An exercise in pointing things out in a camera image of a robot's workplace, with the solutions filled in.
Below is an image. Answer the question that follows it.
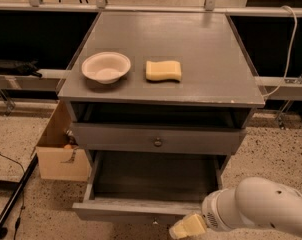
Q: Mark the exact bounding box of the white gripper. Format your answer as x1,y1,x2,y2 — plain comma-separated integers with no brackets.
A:
169,190,230,240

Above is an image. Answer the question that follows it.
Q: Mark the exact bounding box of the black floor cable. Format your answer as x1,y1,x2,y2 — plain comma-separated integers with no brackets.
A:
0,146,27,240

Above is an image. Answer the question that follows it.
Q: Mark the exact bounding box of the black pole on floor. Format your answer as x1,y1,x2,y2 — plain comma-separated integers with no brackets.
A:
0,155,38,240

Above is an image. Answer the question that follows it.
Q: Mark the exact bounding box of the black bag on rail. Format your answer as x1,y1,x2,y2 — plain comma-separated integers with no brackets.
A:
0,60,42,78

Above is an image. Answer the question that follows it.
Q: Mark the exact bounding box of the cardboard box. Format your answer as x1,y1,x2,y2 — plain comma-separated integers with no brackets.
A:
36,101,91,181

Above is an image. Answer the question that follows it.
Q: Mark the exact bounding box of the grey wooden drawer cabinet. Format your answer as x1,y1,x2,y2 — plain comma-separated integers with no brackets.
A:
56,11,266,172

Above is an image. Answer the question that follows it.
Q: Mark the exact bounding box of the white cable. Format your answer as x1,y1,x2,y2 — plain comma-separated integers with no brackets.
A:
261,5,299,100

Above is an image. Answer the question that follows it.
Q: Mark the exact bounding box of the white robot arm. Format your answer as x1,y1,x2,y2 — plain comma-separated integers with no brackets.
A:
169,177,302,239

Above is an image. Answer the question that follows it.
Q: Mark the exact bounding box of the yellow sponge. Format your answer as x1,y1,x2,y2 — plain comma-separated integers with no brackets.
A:
146,61,182,81

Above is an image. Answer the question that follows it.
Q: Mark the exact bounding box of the grey top drawer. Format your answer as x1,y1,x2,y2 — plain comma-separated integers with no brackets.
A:
70,123,246,155

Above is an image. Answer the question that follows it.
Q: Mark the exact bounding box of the grey drawer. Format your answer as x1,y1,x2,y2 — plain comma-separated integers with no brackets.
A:
70,123,246,155
73,151,230,224

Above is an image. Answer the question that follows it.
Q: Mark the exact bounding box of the white paper bowl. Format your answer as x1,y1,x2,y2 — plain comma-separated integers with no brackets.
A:
81,52,131,84

